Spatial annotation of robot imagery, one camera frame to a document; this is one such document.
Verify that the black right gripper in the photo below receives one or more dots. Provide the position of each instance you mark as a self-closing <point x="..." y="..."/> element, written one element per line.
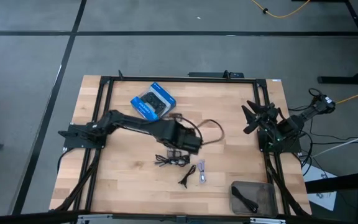
<point x="267" y="119"/>

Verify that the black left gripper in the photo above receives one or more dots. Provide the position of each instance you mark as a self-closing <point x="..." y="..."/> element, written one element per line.
<point x="186" y="141"/>

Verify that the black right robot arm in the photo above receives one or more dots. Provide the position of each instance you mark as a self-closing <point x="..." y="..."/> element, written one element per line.
<point x="306" y="115"/>

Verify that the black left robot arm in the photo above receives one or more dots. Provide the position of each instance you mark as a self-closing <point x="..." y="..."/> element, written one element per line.
<point x="135" y="123"/>

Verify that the white corner label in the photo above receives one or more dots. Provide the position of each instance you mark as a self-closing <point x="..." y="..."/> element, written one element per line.
<point x="276" y="80"/>

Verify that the blue game controller box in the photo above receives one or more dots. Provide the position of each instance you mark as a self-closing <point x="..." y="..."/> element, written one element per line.
<point x="154" y="99"/>

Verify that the clear plastic tray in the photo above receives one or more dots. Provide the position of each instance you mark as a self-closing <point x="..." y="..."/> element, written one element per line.
<point x="266" y="199"/>

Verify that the white printed paper sheet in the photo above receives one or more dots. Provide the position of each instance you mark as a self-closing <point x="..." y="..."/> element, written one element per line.
<point x="320" y="186"/>

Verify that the dark desk with black beam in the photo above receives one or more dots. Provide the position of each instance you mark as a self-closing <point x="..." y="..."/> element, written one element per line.
<point x="346" y="193"/>

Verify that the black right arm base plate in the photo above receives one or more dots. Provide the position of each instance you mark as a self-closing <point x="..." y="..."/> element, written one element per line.
<point x="291" y="147"/>

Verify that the black aluminium table frame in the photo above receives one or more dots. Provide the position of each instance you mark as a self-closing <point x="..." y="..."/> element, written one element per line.
<point x="182" y="79"/>

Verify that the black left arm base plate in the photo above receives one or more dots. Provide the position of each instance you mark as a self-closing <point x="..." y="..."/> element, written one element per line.
<point x="73" y="141"/>

